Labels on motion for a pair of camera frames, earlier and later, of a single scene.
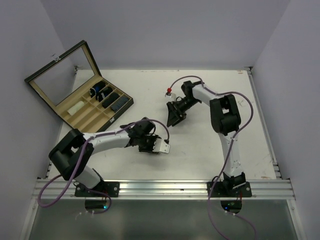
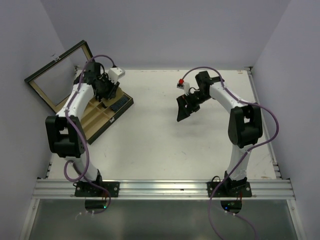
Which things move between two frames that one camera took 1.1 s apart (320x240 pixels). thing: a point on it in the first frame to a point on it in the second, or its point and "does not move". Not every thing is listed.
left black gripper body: [147, 144] to [107, 87]
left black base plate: [112, 188] does not move
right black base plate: [225, 189] does not move
